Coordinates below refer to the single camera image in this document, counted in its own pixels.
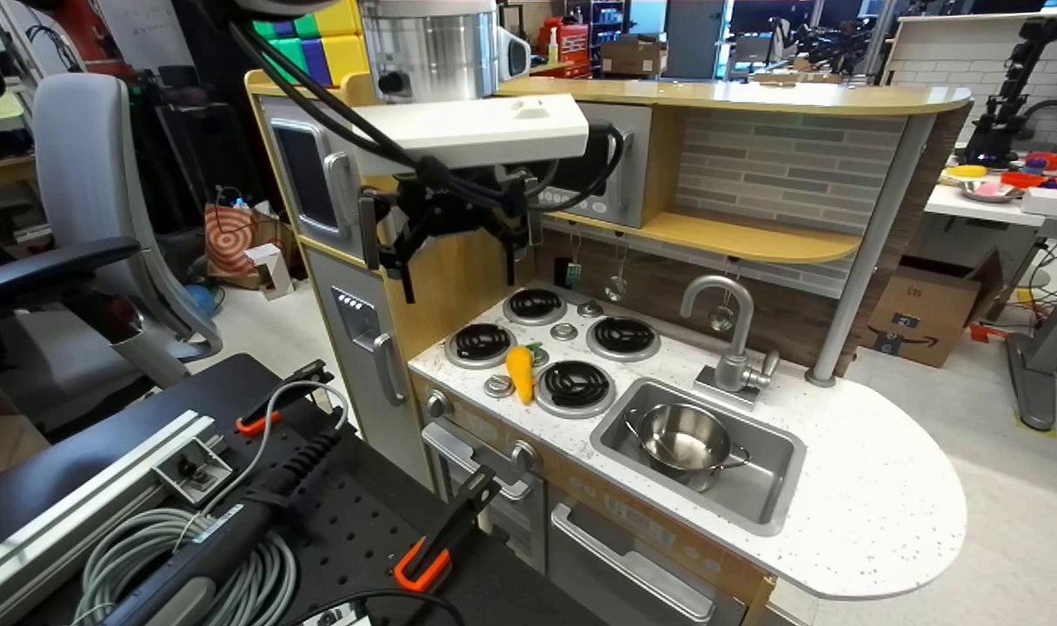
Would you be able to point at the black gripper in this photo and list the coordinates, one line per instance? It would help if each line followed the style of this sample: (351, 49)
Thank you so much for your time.
(453, 207)

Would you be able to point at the orange carrot plush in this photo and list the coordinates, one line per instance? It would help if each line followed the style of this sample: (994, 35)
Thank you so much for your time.
(518, 376)

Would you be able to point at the steel pot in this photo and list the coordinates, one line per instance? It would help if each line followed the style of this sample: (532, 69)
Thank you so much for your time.
(685, 440)

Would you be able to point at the hanging toy utensil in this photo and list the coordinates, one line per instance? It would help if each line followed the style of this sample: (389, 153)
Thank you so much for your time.
(576, 274)
(612, 282)

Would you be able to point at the grey toy freezer door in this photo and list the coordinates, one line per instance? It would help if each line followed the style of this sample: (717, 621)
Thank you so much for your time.
(365, 349)

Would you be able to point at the small silver stove knob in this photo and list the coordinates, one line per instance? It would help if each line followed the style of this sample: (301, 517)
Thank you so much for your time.
(499, 387)
(566, 331)
(591, 308)

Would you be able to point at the grey toy fridge door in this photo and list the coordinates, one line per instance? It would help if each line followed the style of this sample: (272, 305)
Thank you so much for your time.
(307, 184)

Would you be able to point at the grey toy microwave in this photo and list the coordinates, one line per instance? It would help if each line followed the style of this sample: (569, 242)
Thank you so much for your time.
(621, 162)

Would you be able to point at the orange patterned bag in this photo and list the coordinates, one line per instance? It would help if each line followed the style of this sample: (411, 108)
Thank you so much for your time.
(232, 245)

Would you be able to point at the small orange black clamp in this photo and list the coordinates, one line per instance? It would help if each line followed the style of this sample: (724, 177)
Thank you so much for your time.
(276, 405)

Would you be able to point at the grey toy oven door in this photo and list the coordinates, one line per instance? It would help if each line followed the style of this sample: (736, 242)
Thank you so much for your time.
(499, 487)

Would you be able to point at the red container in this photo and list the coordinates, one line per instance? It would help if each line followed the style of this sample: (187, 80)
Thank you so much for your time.
(576, 49)

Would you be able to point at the multicolour foam block cube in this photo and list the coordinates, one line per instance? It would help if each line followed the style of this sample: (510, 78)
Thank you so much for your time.
(333, 46)

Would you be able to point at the large orange black clamp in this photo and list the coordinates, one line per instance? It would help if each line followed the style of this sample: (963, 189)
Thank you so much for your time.
(435, 544)

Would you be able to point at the silver toy faucet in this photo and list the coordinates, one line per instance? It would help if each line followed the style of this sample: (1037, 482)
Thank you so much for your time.
(739, 349)

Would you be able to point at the grey toy cabinet door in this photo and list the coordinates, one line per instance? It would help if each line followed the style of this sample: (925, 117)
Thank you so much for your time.
(635, 568)

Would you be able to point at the grey office chair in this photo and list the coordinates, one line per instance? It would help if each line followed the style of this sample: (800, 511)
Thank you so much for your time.
(87, 197)

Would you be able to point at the grey toy sink basin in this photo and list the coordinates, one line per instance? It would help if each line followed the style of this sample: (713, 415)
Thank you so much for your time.
(774, 475)

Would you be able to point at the brown cardboard box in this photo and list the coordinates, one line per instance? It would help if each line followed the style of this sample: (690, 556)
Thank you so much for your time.
(924, 315)

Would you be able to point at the wooden toy kitchen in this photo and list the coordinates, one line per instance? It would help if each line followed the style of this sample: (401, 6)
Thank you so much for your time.
(876, 487)

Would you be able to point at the white board panel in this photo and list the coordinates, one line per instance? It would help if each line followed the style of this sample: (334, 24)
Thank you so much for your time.
(932, 54)

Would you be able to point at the colourful toys on table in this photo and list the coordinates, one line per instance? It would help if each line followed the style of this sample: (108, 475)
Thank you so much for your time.
(1000, 184)

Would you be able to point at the black device on table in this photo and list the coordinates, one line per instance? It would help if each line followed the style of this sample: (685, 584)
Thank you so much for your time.
(1011, 105)

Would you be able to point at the white side table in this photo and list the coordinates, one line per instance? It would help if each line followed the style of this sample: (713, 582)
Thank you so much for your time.
(1043, 335)

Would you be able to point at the metal corner bracket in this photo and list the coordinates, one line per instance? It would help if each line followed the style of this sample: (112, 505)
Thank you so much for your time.
(196, 469)

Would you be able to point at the aluminium extrusion rail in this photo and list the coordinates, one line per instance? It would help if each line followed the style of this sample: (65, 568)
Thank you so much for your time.
(76, 498)

